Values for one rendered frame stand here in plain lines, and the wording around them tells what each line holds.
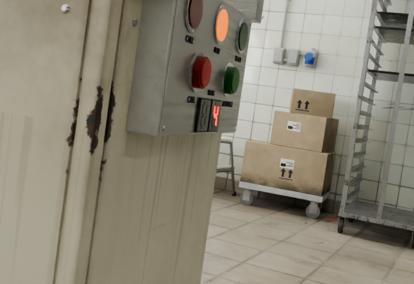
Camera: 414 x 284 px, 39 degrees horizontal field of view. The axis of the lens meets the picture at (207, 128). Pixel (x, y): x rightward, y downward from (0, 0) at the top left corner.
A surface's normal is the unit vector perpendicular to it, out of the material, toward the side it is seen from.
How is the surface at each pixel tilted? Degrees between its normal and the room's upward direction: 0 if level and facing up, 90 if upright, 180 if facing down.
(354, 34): 90
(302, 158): 88
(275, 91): 90
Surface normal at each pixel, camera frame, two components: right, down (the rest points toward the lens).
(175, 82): 0.94, 0.15
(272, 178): -0.36, 0.04
